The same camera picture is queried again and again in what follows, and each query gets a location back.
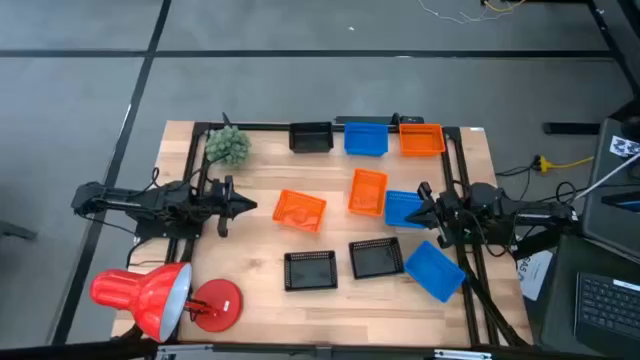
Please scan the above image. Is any green potted plant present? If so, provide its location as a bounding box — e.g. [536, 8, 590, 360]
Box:
[204, 124, 253, 167]

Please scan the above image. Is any grey side table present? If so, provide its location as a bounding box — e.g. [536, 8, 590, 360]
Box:
[582, 117, 640, 264]

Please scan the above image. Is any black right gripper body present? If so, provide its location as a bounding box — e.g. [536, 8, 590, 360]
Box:
[417, 181, 457, 250]

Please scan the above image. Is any white floor cable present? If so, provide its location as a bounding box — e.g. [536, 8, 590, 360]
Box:
[417, 0, 516, 25]

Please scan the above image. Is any orange plastic mesh basket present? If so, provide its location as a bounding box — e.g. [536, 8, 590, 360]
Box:
[271, 188, 328, 234]
[347, 167, 390, 218]
[398, 122, 447, 158]

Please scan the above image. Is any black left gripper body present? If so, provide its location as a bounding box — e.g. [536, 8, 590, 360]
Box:
[202, 174, 236, 239]

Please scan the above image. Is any black metal table frame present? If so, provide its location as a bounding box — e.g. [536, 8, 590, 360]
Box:
[164, 119, 531, 349]

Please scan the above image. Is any red desk lamp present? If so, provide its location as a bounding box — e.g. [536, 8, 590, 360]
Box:
[88, 261, 244, 344]

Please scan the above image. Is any black plastic mesh basket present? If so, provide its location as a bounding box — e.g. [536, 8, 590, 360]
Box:
[283, 249, 339, 293]
[347, 236, 406, 281]
[288, 121, 335, 154]

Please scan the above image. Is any black floor foot bar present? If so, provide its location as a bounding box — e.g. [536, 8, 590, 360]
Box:
[543, 122, 601, 136]

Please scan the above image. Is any black white marker tag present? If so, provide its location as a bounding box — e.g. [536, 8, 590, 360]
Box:
[608, 135, 640, 159]

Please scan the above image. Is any black flat bar device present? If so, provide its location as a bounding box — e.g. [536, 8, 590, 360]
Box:
[334, 114, 425, 126]

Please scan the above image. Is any white paper sheet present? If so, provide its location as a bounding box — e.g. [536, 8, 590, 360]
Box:
[517, 249, 555, 302]

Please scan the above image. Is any yellow power plug cable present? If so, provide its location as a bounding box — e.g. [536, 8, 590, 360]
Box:
[532, 154, 596, 174]

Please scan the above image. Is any dark laptop table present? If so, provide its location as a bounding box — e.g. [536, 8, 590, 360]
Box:
[539, 233, 640, 359]

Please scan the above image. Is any laptop keyboard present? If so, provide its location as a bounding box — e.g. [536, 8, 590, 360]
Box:
[573, 272, 640, 356]

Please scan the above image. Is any black aluminium rail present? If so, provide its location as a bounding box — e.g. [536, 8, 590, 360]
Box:
[0, 338, 541, 360]

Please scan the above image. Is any blue plastic mesh basket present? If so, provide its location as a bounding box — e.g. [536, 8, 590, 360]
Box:
[343, 121, 390, 158]
[383, 189, 426, 230]
[403, 240, 467, 304]

